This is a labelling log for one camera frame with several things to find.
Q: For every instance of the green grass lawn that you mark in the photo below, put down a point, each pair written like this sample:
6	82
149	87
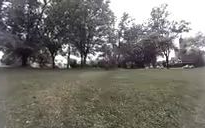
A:
123	96

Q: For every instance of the row of trees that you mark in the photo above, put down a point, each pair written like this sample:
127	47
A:
83	30

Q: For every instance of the white car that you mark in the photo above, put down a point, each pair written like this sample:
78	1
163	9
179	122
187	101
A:
188	66

